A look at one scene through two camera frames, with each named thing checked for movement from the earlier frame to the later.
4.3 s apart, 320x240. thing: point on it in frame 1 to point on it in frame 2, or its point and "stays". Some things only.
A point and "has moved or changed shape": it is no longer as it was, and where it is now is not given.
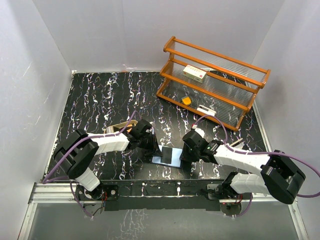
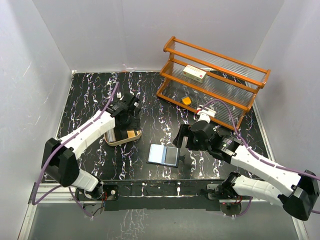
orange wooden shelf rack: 217,87 stays
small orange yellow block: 186,100 stays
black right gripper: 165,194 stays
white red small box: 194,73 stays
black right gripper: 185,156 to 184,131
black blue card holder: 176,159 has moved or changed shape
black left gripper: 154,150 to 133,125
